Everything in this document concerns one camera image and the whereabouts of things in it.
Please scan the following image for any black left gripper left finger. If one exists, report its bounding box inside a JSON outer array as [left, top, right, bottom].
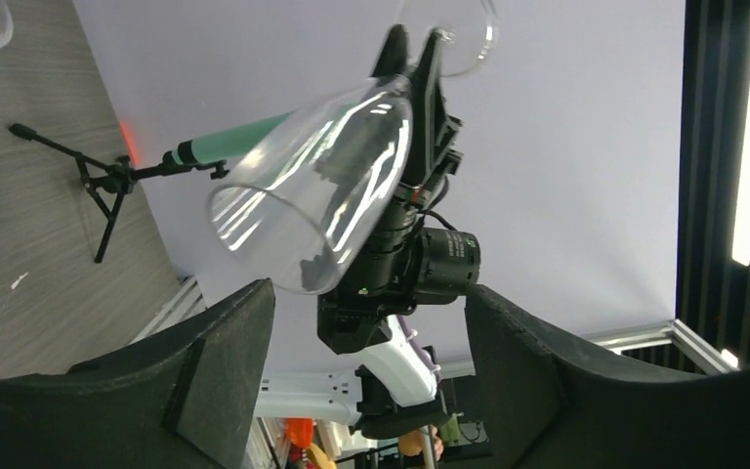
[[0, 279, 275, 468]]

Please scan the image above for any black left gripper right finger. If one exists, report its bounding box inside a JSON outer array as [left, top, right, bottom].
[[465, 285, 750, 468]]

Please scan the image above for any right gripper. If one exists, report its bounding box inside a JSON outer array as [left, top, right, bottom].
[[342, 23, 481, 308]]

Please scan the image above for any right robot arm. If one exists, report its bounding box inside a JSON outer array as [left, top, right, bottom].
[[255, 25, 480, 439]]

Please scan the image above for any mint green microphone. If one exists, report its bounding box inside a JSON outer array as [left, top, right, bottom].
[[162, 111, 292, 167]]

